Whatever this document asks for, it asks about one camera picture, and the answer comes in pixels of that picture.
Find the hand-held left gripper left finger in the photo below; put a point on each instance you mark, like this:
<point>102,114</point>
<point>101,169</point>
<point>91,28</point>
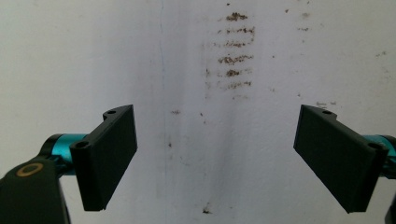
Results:
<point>104,158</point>

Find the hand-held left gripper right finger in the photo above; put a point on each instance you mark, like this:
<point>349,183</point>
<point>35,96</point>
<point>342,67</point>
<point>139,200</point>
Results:
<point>336,155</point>

